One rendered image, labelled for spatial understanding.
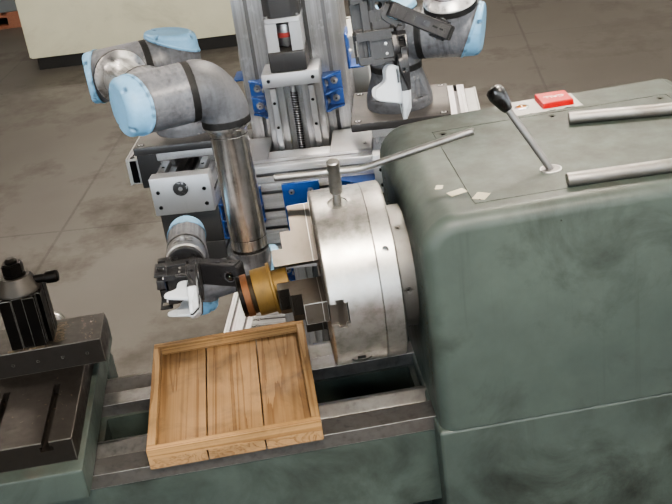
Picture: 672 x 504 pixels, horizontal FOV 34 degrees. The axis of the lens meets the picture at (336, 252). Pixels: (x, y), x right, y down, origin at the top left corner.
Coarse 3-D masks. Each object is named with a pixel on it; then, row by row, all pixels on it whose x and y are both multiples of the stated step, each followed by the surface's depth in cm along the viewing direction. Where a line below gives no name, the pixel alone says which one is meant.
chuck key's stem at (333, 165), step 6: (330, 162) 179; (336, 162) 179; (330, 168) 179; (336, 168) 179; (330, 174) 180; (336, 174) 180; (330, 180) 181; (336, 180) 180; (330, 186) 182; (336, 186) 181; (330, 192) 182; (336, 192) 182; (336, 198) 183; (336, 204) 184
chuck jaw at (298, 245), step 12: (300, 204) 194; (288, 216) 193; (300, 216) 194; (300, 228) 193; (312, 228) 193; (288, 240) 193; (300, 240) 193; (312, 240) 193; (276, 252) 193; (288, 252) 193; (300, 252) 193; (312, 252) 193; (276, 264) 192; (288, 264) 192; (300, 264) 195
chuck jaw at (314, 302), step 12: (288, 288) 187; (300, 288) 187; (312, 288) 186; (324, 288) 186; (288, 300) 188; (300, 300) 185; (312, 300) 182; (324, 300) 181; (300, 312) 186; (312, 312) 181; (324, 312) 181; (336, 312) 180
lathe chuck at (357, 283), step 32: (320, 192) 189; (352, 192) 187; (320, 224) 181; (352, 224) 181; (320, 256) 179; (352, 256) 179; (352, 288) 179; (352, 320) 180; (384, 320) 181; (352, 352) 186; (384, 352) 188
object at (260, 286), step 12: (240, 276) 192; (252, 276) 191; (264, 276) 190; (276, 276) 191; (240, 288) 190; (252, 288) 190; (264, 288) 189; (276, 288) 191; (240, 300) 190; (252, 300) 190; (264, 300) 190; (276, 300) 190; (252, 312) 191; (264, 312) 192
